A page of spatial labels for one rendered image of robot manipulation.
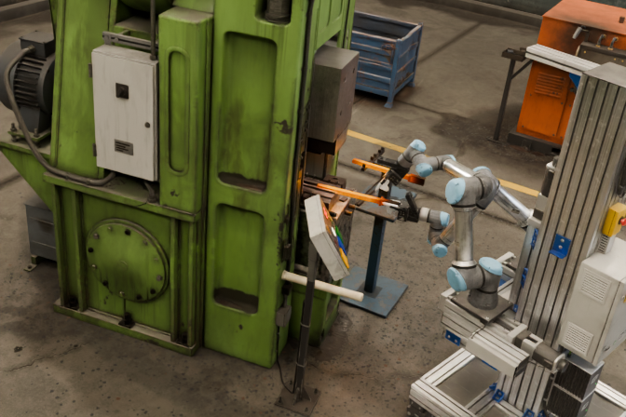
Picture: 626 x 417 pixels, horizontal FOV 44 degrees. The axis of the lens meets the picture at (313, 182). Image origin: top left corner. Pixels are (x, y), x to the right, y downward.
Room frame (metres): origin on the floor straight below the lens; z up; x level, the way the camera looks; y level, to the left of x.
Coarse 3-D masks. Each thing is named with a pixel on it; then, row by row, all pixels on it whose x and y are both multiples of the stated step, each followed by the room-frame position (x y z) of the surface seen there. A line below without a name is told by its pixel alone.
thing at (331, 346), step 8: (344, 312) 3.93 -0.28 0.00; (336, 320) 3.83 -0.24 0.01; (344, 320) 3.85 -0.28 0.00; (336, 328) 3.77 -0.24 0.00; (344, 328) 3.77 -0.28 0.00; (328, 336) 3.67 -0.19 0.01; (336, 336) 3.69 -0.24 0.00; (344, 336) 3.70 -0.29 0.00; (296, 344) 3.57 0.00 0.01; (328, 344) 3.60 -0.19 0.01; (336, 344) 3.61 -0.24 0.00; (344, 344) 3.62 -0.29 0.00; (312, 352) 3.52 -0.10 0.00; (320, 352) 3.53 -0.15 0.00; (328, 352) 3.54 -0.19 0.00; (336, 352) 3.55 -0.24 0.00; (320, 360) 3.46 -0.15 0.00; (328, 360) 3.47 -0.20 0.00
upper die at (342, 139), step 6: (342, 132) 3.70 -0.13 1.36; (312, 138) 3.64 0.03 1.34; (342, 138) 3.71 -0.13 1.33; (312, 144) 3.64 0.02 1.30; (318, 144) 3.63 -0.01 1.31; (324, 144) 3.62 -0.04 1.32; (330, 144) 3.61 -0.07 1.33; (336, 144) 3.62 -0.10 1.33; (342, 144) 3.72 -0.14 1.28; (318, 150) 3.63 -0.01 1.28; (324, 150) 3.62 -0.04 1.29; (330, 150) 3.61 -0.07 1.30; (336, 150) 3.63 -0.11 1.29
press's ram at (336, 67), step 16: (320, 48) 3.82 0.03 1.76; (336, 48) 3.85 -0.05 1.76; (320, 64) 3.59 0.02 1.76; (336, 64) 3.61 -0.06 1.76; (352, 64) 3.74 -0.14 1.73; (320, 80) 3.58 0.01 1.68; (336, 80) 3.56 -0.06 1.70; (352, 80) 3.77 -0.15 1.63; (320, 96) 3.58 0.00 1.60; (336, 96) 3.56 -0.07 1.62; (352, 96) 3.81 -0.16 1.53; (320, 112) 3.58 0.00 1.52; (336, 112) 3.56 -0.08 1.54; (320, 128) 3.58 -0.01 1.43; (336, 128) 3.58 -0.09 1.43
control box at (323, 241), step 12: (312, 204) 3.23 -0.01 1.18; (312, 216) 3.13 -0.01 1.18; (324, 216) 3.14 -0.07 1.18; (312, 228) 3.03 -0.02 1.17; (324, 228) 2.99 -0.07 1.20; (312, 240) 2.96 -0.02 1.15; (324, 240) 2.97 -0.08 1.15; (336, 240) 3.12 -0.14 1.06; (324, 252) 2.97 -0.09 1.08; (336, 252) 2.98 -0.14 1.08; (336, 264) 2.98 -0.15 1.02; (336, 276) 2.98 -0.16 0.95
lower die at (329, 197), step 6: (306, 180) 3.82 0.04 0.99; (312, 180) 3.83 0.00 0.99; (318, 180) 3.83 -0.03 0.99; (306, 186) 3.74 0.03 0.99; (312, 186) 3.74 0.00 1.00; (336, 186) 3.78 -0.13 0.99; (306, 192) 3.69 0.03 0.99; (318, 192) 3.70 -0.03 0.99; (324, 192) 3.70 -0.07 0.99; (330, 192) 3.70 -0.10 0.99; (306, 198) 3.64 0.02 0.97; (324, 198) 3.65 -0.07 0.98; (330, 198) 3.65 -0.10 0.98; (336, 198) 3.74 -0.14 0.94; (324, 204) 3.61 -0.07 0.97; (330, 204) 3.63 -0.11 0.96
